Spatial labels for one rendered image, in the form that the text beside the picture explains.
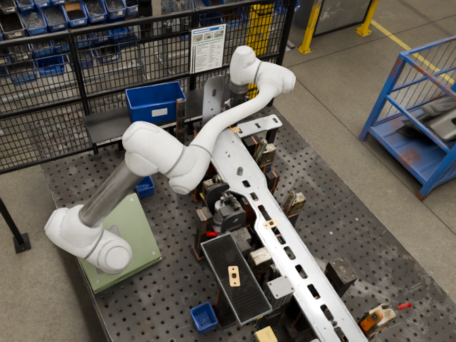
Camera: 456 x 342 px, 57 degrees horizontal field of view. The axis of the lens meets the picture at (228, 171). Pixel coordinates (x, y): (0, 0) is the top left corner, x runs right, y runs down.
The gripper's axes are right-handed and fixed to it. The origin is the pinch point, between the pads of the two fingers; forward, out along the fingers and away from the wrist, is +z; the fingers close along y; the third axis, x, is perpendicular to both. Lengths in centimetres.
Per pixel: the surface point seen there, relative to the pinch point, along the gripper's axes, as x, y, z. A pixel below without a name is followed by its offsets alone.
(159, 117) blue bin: 35.0, -26.7, 20.2
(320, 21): 187, 212, 93
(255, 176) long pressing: -18.1, 7.0, 26.4
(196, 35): 54, 3, -14
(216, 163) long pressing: -2.5, -8.2, 26.5
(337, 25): 190, 242, 106
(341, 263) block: -79, 18, 23
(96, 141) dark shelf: 33, -62, 24
